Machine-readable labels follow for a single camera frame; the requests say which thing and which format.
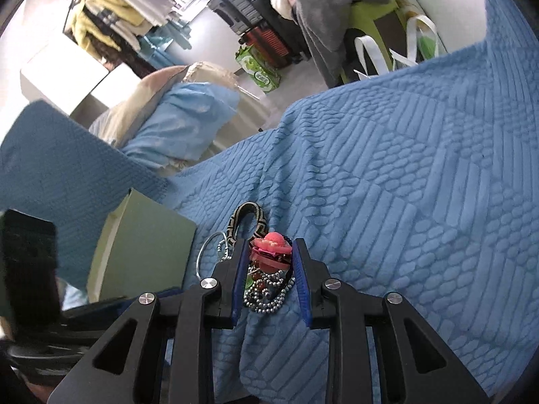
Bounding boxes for green plastic stool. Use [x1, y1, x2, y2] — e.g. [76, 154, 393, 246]
[337, 0, 447, 89]

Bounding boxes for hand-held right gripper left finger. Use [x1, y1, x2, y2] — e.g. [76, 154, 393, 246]
[48, 238, 249, 404]

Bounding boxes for black beige woven bangle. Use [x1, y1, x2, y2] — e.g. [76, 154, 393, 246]
[227, 202, 267, 257]

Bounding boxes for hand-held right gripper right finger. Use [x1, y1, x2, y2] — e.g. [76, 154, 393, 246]
[295, 238, 491, 404]

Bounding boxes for pink flower bracelet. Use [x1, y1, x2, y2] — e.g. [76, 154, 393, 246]
[250, 231, 293, 272]

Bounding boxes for light blue quilt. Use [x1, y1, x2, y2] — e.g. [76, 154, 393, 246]
[122, 82, 241, 174]

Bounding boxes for red suitcase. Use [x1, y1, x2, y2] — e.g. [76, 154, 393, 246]
[242, 25, 292, 69]

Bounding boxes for thin silver ring bangle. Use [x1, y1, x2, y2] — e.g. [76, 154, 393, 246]
[197, 231, 236, 280]

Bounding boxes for green printed package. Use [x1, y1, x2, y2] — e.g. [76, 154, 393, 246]
[235, 44, 282, 92]

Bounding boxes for silver chain bracelet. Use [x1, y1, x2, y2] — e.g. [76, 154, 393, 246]
[217, 236, 234, 262]

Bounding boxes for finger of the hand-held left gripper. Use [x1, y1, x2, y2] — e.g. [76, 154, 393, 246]
[63, 288, 141, 323]

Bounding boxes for blue textured blanket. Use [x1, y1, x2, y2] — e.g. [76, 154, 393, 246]
[0, 0, 539, 404]

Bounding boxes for black suitcase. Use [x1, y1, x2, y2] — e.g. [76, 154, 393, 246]
[248, 0, 313, 65]

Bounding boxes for white cabinet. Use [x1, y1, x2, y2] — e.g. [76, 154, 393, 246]
[20, 34, 141, 129]

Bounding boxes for red bead bracelet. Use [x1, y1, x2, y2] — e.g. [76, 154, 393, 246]
[248, 267, 275, 294]

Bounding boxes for beige and blue pillows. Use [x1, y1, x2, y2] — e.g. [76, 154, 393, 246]
[88, 62, 241, 169]

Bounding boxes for white tote bag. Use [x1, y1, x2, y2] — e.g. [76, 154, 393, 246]
[353, 14, 441, 81]

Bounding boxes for grey fleece blanket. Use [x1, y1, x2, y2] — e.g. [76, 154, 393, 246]
[288, 0, 397, 89]

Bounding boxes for silver bead bracelet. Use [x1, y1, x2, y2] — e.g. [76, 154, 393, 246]
[243, 269, 295, 314]

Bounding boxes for grey hard suitcase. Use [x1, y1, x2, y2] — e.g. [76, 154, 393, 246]
[207, 0, 270, 39]

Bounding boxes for pale green cardboard box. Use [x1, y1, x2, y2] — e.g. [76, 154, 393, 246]
[86, 187, 198, 304]

